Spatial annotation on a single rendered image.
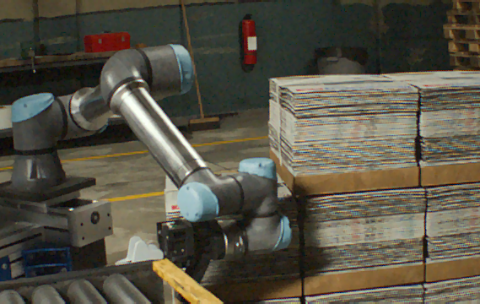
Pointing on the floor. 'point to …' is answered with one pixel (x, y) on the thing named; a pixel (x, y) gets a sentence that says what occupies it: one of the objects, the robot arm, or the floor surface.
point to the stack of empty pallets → (477, 34)
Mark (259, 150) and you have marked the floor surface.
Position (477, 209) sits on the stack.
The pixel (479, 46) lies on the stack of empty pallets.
